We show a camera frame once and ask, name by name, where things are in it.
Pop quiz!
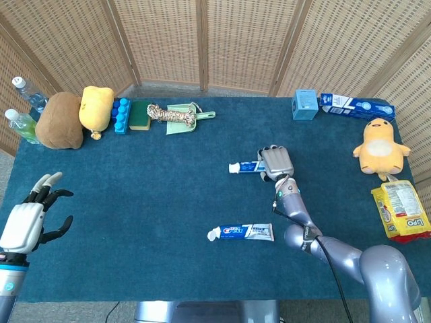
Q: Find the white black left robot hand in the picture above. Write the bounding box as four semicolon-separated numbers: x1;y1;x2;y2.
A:
0;172;74;255

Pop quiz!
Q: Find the grey black right robot hand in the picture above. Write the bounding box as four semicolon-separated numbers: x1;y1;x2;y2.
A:
257;145;296;182

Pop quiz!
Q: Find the slim blue white toothpaste tube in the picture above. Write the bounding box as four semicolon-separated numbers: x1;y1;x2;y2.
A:
228;160;270;174

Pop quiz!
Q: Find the large Crest logo toothpaste tube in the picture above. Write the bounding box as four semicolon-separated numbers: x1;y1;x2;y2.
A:
206;223;275;243

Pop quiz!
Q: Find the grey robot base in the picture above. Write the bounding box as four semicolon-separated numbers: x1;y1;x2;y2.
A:
134;300;280;323

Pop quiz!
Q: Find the blue toothpaste carton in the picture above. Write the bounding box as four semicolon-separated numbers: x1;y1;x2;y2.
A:
319;92;397;123

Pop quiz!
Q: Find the light blue cardboard box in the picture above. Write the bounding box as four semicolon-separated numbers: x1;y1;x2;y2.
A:
291;88;320;121

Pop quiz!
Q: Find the green liquid bottle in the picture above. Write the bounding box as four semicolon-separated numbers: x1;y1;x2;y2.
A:
4;108;40;145

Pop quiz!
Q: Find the yellow duck plush toy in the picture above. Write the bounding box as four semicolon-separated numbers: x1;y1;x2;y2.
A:
352;117;412;182

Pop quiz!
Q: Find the light green dustpan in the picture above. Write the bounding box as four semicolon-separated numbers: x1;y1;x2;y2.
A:
166;102;216;136

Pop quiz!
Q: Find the brown plush toy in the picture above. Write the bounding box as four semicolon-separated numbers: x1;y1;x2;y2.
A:
34;91;84;150

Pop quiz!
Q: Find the blue table cloth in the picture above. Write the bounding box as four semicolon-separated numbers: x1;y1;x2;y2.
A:
0;96;431;303

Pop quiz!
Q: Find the clear water bottle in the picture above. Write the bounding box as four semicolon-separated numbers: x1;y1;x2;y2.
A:
11;76;50;114

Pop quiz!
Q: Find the yellow snack bag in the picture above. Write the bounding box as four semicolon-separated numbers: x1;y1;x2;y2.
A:
370;180;431;244

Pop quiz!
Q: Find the yellow pear plush toy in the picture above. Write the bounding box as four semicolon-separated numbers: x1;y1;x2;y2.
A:
78;85;115;141

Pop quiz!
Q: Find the green yellow sponge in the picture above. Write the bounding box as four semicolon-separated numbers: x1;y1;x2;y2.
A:
129;100;152;131

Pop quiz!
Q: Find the blue toy building block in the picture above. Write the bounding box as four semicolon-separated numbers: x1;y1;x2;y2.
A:
110;97;132;135

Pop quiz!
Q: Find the wicker folding screen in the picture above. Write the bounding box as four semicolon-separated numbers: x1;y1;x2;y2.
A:
0;0;431;182

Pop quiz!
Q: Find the braided rope bundle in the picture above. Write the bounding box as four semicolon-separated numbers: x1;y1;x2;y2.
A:
146;103;198;124

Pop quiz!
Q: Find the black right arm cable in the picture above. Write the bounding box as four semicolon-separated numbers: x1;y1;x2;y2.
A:
272;174;354;323

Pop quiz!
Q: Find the black floor cable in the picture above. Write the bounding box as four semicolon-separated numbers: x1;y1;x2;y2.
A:
106;301;121;323

